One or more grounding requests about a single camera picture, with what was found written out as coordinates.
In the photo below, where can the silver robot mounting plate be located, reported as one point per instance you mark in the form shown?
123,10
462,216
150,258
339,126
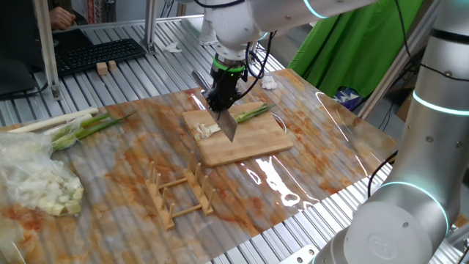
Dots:
300,254

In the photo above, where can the plastic bag of chopped scallions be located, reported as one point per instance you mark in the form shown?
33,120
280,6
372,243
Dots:
33,176

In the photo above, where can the marble pattern plastic mat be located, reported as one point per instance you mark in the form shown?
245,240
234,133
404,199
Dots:
110,227

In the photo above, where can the steel cleaver knife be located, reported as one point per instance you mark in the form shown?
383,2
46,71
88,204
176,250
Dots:
229,124

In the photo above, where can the crumpled white tissue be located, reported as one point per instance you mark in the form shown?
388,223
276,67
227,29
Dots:
269,83
172,47

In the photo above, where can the aluminium frame post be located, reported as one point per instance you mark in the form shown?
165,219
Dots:
388,77
150,25
49,55

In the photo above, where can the long white leek stalk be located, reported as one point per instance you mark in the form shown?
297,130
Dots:
55,119

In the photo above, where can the black computer monitor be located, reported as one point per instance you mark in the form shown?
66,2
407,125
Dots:
18,44

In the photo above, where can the green cloth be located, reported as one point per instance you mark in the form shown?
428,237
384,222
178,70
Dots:
348,47

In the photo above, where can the green scallion stalk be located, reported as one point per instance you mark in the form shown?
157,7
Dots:
253,113

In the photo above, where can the bundle of green scallions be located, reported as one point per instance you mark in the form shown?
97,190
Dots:
88,130

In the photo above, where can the wooden peg rack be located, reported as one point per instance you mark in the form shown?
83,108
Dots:
161,201

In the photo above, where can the blue patterned bag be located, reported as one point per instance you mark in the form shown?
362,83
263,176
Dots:
347,98

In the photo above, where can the cardboard box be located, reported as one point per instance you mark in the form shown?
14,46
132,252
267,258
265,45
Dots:
403,108

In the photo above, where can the person's hand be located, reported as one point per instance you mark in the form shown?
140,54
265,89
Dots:
61,18

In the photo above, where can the wooden cutting board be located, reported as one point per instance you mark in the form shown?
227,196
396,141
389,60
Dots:
256,143

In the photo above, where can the black keyboard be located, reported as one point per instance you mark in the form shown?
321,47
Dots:
95,55

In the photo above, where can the small wooden block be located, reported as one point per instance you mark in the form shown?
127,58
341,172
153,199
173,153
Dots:
102,68
112,65

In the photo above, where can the black flat device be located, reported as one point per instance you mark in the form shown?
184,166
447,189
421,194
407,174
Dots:
71,36

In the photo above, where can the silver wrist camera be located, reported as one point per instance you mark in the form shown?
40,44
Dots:
208,34

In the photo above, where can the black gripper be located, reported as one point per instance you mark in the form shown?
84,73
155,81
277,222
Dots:
227,80

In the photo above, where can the red white box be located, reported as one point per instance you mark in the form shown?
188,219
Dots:
95,11

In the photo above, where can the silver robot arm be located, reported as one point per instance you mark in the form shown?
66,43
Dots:
432,110

